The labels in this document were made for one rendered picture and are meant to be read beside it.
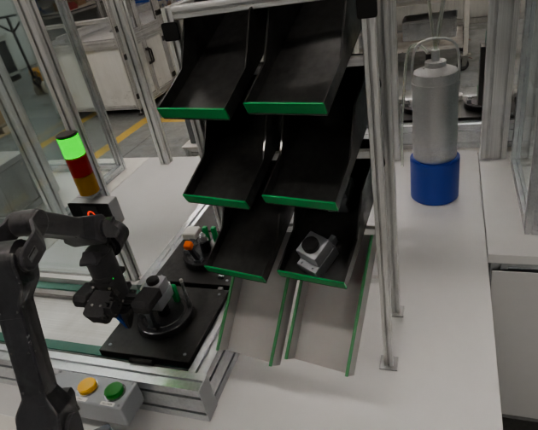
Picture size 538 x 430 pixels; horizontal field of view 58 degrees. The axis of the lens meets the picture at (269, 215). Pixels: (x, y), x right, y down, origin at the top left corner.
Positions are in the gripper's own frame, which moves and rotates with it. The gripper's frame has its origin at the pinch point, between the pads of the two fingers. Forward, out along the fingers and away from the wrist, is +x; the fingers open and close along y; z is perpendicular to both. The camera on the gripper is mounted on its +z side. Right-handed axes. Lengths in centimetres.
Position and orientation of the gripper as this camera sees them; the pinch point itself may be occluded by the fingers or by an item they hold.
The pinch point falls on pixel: (124, 315)
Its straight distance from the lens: 109.9
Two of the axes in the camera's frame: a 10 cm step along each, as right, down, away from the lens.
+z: -3.0, 5.3, -7.9
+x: 1.7, 8.4, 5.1
